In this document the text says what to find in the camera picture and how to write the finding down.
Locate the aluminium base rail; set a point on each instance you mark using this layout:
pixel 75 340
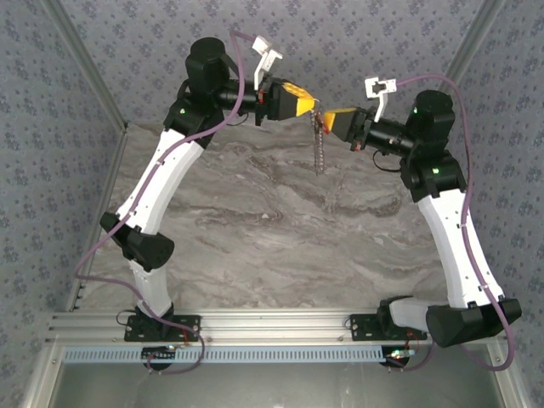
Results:
pixel 276 323

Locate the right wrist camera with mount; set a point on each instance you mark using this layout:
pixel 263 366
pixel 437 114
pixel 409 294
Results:
pixel 376 87

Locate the grey metal lower shelf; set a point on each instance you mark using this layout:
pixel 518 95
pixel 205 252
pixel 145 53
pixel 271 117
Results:
pixel 272 387

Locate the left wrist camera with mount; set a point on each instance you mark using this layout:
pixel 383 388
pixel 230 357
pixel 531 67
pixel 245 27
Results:
pixel 261 44

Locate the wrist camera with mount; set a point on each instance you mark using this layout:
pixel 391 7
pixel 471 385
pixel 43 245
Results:
pixel 376 87
pixel 261 44

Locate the small black controller board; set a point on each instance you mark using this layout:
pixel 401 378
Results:
pixel 159 353
pixel 397 355

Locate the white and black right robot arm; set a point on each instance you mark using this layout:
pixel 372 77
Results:
pixel 459 246

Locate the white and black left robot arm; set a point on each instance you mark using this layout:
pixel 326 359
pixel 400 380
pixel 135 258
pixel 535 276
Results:
pixel 161 183

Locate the aluminium side rail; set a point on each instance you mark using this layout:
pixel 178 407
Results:
pixel 112 178

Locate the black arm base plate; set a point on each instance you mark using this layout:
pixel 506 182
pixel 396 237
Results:
pixel 187 323
pixel 361 327

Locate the aluminium corner post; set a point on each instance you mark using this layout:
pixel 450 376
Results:
pixel 85 64
pixel 463 64

